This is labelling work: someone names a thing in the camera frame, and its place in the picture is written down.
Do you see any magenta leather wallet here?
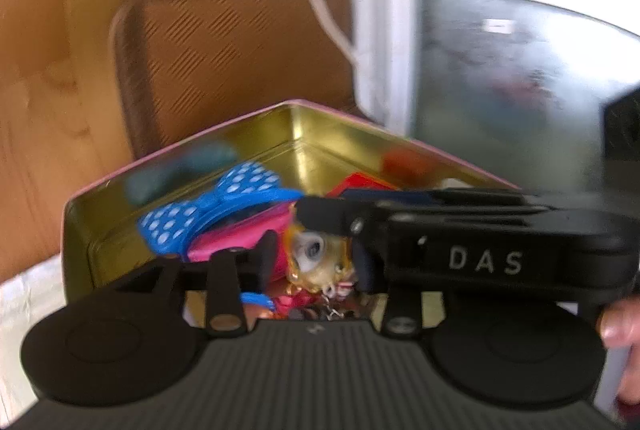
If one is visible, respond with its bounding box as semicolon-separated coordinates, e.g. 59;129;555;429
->
186;202;292;272

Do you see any gold doll keychain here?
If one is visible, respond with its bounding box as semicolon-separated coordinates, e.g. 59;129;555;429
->
283;222;358;320

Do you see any person's right hand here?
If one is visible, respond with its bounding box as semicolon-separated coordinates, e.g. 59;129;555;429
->
597;294;640;429

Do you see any blue polka dot bow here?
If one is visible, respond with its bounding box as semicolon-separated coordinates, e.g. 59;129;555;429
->
137;161;303;261

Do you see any pink macaron biscuit tin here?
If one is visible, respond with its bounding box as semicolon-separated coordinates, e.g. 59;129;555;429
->
61;101;511;301

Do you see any frosted glass door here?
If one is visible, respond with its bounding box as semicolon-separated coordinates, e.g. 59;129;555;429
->
352;0;639;190

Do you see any white patterned tablecloth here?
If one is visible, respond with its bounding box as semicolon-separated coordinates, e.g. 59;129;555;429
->
0;254;65;427

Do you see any brown mesh chair back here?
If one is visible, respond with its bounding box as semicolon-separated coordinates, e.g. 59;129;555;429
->
110;0;363;158

